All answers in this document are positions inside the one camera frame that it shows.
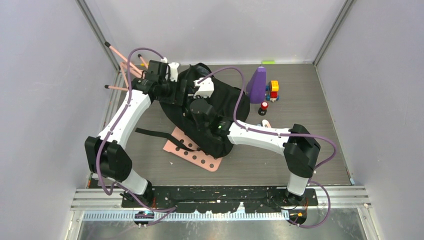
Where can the red cap glue bottle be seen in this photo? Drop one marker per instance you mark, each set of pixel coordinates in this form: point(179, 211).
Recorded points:
point(262, 111)

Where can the pink metal stool frame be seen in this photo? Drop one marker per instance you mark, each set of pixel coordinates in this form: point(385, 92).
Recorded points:
point(125, 67)

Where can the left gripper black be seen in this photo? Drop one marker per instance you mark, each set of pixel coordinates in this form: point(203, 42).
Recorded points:
point(178, 98)

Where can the colourful toy block car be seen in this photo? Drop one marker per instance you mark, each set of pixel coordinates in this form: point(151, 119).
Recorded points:
point(272, 91)

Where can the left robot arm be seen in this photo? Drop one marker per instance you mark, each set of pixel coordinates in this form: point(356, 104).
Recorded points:
point(106, 152)

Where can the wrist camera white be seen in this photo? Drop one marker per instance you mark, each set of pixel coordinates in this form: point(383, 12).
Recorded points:
point(203, 88)
point(173, 69)

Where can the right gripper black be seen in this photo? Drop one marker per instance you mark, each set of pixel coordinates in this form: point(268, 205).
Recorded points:
point(190, 109)

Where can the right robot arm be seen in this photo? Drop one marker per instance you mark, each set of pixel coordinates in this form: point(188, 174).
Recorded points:
point(299, 149)

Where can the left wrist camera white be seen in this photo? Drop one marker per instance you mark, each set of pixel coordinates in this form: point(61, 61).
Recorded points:
point(173, 69)

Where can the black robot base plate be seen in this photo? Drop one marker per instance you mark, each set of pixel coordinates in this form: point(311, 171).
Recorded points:
point(221, 199)

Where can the pink white stapler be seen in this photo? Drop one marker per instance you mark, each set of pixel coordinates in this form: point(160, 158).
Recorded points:
point(265, 123)

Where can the green tape marker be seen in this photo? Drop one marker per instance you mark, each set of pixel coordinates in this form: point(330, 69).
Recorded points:
point(268, 62)

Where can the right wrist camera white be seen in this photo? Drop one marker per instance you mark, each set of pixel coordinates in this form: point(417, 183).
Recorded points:
point(203, 88)

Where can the black student backpack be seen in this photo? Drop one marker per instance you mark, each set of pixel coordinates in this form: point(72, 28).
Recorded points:
point(228, 101)

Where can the pink perforated board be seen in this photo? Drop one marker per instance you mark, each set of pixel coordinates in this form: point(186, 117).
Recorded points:
point(196, 157)

